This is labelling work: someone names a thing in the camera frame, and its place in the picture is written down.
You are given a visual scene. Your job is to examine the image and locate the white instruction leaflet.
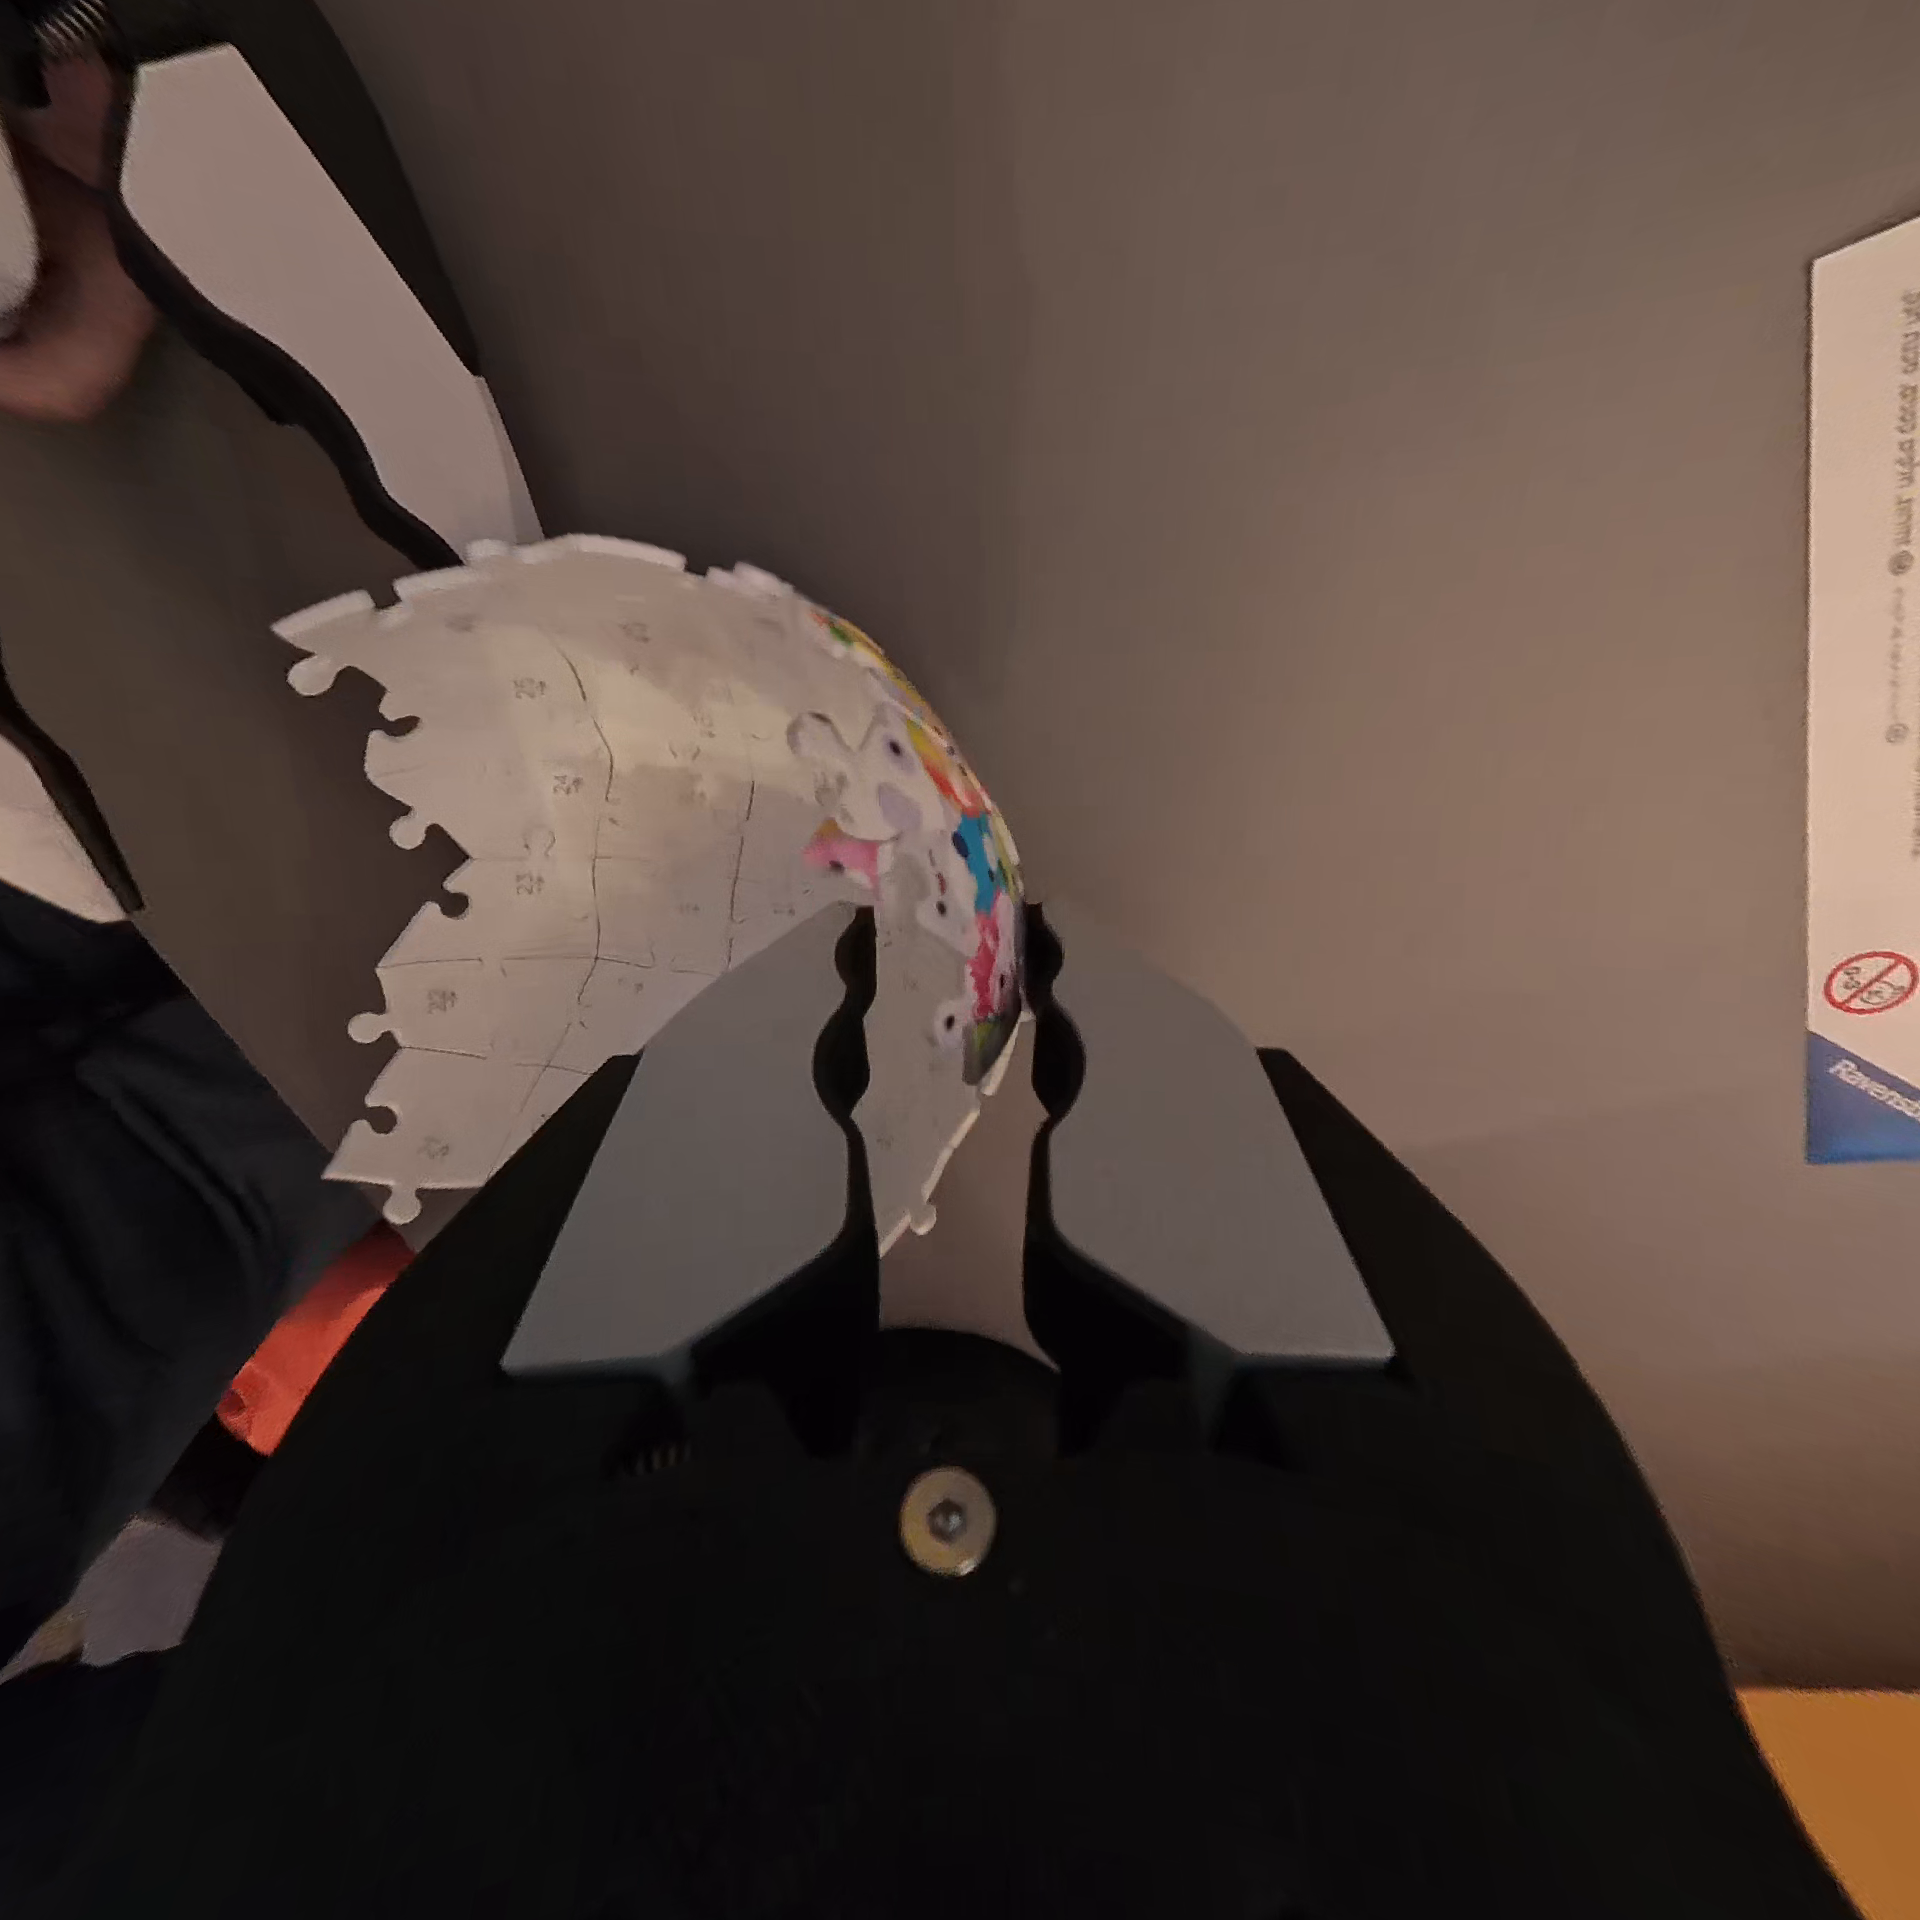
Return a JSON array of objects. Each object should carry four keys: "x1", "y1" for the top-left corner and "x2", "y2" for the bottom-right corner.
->
[{"x1": 1804, "y1": 217, "x2": 1920, "y2": 1169}]

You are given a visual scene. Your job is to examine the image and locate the yellow plastic bin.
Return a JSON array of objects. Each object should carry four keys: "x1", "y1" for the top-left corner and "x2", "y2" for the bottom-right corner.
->
[{"x1": 1732, "y1": 1687, "x2": 1920, "y2": 1920}]

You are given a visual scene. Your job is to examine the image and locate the person's dark clothing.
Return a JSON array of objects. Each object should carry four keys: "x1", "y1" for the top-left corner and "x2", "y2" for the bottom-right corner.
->
[{"x1": 0, "y1": 878, "x2": 383, "y2": 1667}]

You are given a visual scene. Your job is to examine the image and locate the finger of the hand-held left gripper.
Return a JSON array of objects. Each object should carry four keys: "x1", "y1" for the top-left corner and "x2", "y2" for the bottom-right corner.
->
[
  {"x1": 0, "y1": 644, "x2": 149, "y2": 924},
  {"x1": 104, "y1": 41, "x2": 544, "y2": 577}
]

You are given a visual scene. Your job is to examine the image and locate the partly built puzzle ball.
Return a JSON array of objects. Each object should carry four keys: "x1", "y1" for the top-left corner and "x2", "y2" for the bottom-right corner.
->
[{"x1": 269, "y1": 532, "x2": 1038, "y2": 1262}]

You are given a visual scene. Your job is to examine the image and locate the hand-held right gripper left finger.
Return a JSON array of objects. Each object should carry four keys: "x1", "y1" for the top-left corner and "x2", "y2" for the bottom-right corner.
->
[{"x1": 499, "y1": 903, "x2": 887, "y2": 1449}]

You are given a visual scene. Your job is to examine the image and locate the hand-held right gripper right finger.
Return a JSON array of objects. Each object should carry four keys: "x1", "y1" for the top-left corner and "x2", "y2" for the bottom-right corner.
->
[{"x1": 1023, "y1": 901, "x2": 1400, "y2": 1453}]

